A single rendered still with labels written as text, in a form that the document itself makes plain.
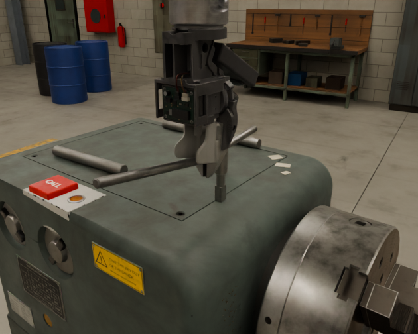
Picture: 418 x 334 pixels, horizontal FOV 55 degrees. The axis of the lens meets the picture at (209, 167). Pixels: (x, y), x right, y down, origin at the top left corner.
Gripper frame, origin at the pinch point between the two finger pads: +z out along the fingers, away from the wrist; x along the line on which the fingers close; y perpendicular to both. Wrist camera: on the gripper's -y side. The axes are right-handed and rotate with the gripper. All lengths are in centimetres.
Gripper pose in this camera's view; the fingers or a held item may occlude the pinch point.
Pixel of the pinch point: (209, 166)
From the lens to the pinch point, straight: 60.4
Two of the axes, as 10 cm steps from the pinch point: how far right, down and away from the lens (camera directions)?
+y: -6.1, 3.0, -7.4
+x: 8.0, 2.3, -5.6
